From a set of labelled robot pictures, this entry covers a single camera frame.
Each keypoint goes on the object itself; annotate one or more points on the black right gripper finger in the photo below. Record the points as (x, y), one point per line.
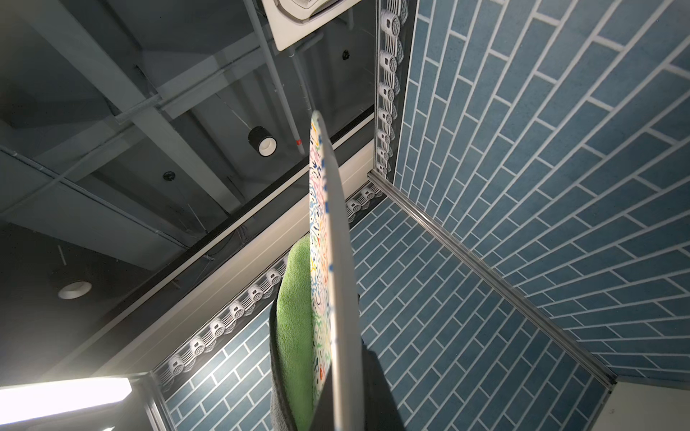
(381, 412)

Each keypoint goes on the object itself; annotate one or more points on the round multicolour squiggle plate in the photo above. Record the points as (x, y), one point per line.
(337, 364)

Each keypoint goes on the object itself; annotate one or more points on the black ceiling spotlight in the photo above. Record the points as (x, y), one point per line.
(262, 141)

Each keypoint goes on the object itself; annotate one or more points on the bright ceiling light panel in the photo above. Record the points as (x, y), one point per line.
(30, 401)

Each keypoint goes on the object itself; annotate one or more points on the white ceiling air vent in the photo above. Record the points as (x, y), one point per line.
(293, 20)

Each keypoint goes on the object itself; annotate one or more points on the aluminium corner post right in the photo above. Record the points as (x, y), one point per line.
(497, 283)

